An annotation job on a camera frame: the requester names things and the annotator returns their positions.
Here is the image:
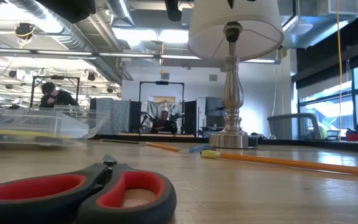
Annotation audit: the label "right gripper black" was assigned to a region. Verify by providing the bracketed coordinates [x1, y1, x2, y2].
[165, 0, 258, 22]

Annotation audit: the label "clear plastic supply box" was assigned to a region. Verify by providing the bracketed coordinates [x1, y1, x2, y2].
[0, 105, 111, 149]

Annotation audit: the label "orange pencil with pale eraser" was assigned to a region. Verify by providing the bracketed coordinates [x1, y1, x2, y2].
[201, 149, 358, 179]

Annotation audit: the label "red and black scissors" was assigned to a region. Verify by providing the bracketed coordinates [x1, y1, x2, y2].
[0, 154, 177, 224]

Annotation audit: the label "ceiling light strip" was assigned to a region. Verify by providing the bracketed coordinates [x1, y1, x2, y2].
[87, 52, 282, 65]

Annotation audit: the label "white shade silver table lamp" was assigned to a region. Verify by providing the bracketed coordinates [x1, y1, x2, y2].
[186, 0, 285, 149]

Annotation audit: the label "grey cabinet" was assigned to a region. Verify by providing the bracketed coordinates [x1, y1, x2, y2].
[205, 96, 227, 128]

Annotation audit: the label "grey partition panel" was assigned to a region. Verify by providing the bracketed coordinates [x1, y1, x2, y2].
[88, 98, 142, 135]

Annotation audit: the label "black partition panel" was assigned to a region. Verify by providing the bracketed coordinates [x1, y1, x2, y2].
[184, 100, 198, 136]

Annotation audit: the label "crumpled silver backdrop sheet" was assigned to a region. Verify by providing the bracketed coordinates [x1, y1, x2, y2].
[147, 95, 185, 133]

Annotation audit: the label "grey office chair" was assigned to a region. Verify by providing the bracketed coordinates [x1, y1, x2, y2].
[267, 112, 323, 140]

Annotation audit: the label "thin dark rod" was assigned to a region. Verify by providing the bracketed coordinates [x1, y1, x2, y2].
[99, 138, 140, 145]

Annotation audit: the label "silver air duct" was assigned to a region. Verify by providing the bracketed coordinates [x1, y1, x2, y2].
[7, 0, 135, 83]

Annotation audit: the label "black ceiling device yellow cable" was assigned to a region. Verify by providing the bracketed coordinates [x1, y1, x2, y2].
[14, 22, 37, 40]

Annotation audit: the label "black rig frame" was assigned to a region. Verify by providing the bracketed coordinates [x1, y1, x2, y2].
[138, 80, 185, 135]
[31, 75, 81, 108]

